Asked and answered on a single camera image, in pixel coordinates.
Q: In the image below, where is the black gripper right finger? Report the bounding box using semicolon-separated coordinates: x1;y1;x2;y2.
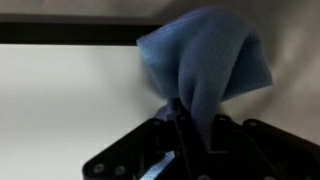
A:
209;114;320;180

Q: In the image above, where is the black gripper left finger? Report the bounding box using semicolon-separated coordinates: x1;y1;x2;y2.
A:
82;99;214;180

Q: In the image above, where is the blue towel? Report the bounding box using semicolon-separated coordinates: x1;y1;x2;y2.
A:
135;6;274;180

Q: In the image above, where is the black framed whiteboard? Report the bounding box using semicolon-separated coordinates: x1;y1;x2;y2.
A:
0;13;320;180

